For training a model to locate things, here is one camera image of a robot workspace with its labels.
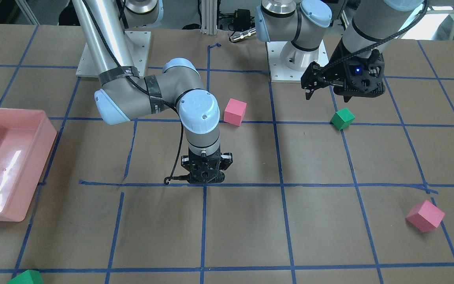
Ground green cube near tray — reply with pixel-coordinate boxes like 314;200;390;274
7;269;44;284

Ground silver metal cylinder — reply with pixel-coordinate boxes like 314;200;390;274
229;28;257;43

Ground pink cube far side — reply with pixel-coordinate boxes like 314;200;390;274
406;200;445;233

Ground pink cube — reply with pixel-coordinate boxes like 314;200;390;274
223;98;247;127
406;200;445;233

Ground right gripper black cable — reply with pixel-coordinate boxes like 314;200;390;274
81;0;190;186

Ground pink cube centre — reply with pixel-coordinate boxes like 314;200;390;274
223;98;247;127

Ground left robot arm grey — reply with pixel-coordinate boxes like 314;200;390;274
255;0;428;102

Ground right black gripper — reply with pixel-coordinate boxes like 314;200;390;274
181;151;233;185

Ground pink plastic tray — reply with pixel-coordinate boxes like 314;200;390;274
0;108;57;222

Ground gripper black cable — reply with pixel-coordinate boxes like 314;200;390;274
81;0;190;186
318;0;429;79

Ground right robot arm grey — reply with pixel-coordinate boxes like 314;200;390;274
73;0;233;185

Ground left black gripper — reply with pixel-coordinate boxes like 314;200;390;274
301;47;385;103

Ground green cube near left arm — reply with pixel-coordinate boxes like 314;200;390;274
330;108;355;131

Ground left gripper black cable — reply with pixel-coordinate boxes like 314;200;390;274
318;0;429;79

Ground aluminium frame post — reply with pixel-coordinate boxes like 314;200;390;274
200;0;218;36

